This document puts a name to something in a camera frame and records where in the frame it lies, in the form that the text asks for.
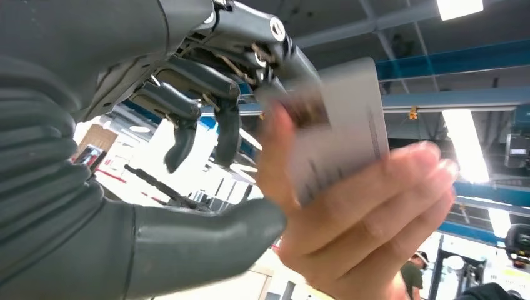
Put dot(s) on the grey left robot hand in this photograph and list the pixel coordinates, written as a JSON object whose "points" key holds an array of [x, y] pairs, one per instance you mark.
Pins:
{"points": [[103, 41]]}

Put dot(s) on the white ID card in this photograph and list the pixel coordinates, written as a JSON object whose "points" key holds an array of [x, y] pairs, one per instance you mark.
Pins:
{"points": [[352, 116]]}

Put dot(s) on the person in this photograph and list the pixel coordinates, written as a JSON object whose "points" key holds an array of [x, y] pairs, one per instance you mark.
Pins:
{"points": [[412, 277], [352, 248]]}

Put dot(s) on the brown wooden board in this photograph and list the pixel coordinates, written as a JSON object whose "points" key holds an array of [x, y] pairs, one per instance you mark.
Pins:
{"points": [[97, 136]]}

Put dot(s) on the blue ceiling beam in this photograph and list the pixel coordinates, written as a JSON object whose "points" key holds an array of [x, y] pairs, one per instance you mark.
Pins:
{"points": [[455, 62], [468, 232], [492, 194]]}

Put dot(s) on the small dark screen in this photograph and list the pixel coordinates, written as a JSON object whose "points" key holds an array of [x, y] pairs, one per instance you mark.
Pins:
{"points": [[89, 156]]}

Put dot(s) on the small yellow hanging device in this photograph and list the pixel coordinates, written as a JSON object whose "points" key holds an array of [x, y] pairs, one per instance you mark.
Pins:
{"points": [[413, 113]]}

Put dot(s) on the ceiling light strip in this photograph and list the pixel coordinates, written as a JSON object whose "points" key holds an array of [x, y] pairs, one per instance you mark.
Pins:
{"points": [[250, 139]]}

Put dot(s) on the ceiling light panel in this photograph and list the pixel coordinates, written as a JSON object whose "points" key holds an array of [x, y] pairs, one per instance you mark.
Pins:
{"points": [[466, 145], [500, 222], [459, 8]]}

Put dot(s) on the black ribbed rod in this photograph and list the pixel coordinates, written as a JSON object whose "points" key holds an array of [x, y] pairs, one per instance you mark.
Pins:
{"points": [[157, 186]]}

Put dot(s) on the grey ceiling beam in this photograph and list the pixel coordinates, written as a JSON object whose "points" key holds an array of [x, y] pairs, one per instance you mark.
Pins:
{"points": [[455, 99]]}

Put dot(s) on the black round device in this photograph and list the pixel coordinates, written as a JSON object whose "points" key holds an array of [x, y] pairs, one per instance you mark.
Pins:
{"points": [[519, 244]]}

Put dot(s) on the dark box device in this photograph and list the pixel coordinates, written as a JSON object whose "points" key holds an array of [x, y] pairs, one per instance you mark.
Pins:
{"points": [[517, 151]]}

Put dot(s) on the black frame machine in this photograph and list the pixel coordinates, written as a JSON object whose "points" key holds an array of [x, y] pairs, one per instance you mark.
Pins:
{"points": [[437, 269]]}

